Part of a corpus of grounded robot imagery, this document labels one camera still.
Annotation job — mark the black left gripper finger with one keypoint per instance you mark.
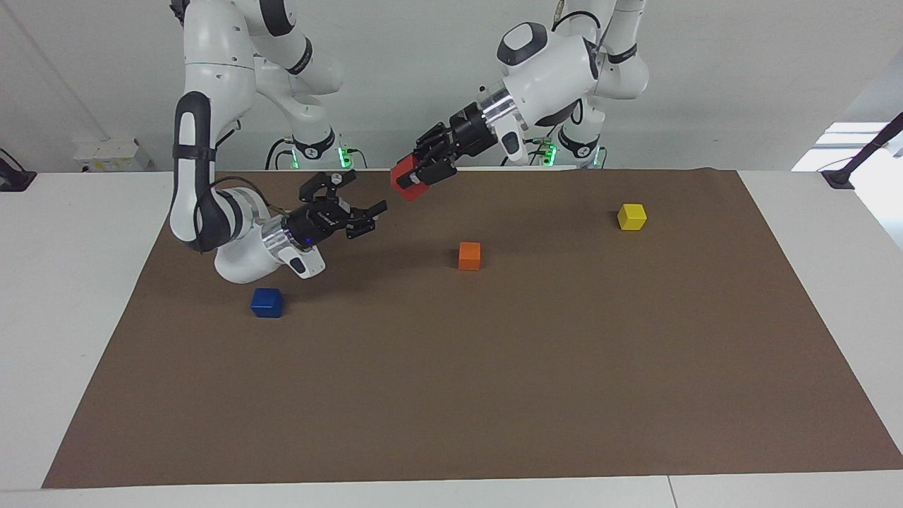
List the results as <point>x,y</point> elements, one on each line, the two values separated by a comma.
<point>437,141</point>
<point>434,171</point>

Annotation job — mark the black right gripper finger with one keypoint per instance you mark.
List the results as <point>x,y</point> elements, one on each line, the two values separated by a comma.
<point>328,187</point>
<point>363,217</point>

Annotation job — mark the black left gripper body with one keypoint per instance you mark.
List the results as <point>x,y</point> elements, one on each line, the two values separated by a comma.
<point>473,130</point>

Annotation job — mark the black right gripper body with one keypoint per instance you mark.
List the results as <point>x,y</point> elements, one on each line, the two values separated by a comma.
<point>317,222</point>

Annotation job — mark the red cube block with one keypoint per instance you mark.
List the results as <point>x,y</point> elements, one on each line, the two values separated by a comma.
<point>411,193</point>

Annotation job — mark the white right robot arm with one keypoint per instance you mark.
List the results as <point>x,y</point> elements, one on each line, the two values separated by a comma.
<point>211,70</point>

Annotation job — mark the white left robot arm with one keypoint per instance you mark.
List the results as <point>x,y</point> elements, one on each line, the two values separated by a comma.
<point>557,70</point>

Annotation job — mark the orange cube block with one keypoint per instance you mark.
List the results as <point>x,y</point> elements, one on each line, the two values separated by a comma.
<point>469,257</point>

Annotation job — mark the blue cube block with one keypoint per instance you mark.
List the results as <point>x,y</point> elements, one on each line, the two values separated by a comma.
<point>267,303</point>

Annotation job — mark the yellow cube block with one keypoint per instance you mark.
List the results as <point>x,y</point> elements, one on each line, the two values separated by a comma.
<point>632,217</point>

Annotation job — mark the brown table mat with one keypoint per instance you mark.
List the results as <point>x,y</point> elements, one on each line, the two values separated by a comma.
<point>451,381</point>

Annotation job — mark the black table clamp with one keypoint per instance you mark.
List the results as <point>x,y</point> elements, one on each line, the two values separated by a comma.
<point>14,176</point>

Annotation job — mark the white wall power box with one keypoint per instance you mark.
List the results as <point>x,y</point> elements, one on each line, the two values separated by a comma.
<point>113,155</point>

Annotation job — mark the black camera stand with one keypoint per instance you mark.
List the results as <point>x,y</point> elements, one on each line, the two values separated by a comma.
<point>868,149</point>

